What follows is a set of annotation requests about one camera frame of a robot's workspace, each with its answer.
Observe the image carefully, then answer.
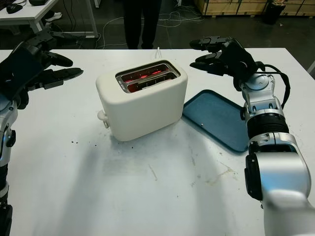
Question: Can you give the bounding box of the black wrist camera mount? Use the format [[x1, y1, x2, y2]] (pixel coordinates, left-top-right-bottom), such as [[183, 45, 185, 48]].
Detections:
[[0, 45, 44, 100], [222, 38, 258, 79]]

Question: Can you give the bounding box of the white desk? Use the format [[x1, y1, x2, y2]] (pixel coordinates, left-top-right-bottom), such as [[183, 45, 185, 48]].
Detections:
[[0, 0, 100, 39]]

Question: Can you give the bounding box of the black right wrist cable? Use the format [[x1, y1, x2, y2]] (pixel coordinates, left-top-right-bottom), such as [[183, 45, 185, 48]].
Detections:
[[255, 61, 292, 109]]

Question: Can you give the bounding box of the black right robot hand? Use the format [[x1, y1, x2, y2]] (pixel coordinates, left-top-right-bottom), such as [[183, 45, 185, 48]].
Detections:
[[189, 36, 244, 92]]

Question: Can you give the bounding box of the white shoe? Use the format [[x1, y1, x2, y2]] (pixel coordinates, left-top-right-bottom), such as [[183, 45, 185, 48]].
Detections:
[[45, 11, 62, 22]]

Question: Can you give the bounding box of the black trash bin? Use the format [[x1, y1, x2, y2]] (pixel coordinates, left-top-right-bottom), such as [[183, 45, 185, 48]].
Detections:
[[264, 0, 286, 25]]

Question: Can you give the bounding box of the wooden crate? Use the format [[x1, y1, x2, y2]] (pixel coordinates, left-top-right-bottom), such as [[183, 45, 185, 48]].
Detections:
[[280, 0, 315, 17], [194, 0, 268, 17]]

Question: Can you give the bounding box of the white two-slot toaster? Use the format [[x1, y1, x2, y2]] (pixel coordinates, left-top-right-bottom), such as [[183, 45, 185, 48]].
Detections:
[[95, 59, 189, 143]]

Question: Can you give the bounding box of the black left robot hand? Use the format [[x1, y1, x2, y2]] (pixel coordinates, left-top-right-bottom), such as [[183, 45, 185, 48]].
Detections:
[[9, 30, 87, 110]]

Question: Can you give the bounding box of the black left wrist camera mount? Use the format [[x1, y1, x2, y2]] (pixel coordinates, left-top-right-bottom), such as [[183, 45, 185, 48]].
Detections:
[[0, 45, 44, 100]]

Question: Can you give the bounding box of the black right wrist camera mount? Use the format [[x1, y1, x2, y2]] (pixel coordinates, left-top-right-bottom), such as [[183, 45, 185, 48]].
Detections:
[[222, 38, 258, 79]]

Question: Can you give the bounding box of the white toaster power cable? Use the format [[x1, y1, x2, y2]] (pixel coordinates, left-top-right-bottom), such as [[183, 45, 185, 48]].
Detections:
[[149, 47, 163, 61]]

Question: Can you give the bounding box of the person in dark trousers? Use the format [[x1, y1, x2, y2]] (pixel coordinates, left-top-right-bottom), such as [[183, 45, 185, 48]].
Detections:
[[123, 0, 160, 50]]

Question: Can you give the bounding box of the blue rectangular tray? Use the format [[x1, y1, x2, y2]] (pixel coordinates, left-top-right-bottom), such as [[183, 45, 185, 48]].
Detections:
[[182, 89, 249, 154]]

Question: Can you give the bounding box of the black computer mouse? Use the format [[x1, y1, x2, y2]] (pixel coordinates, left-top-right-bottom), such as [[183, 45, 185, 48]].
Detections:
[[6, 4, 23, 14]]

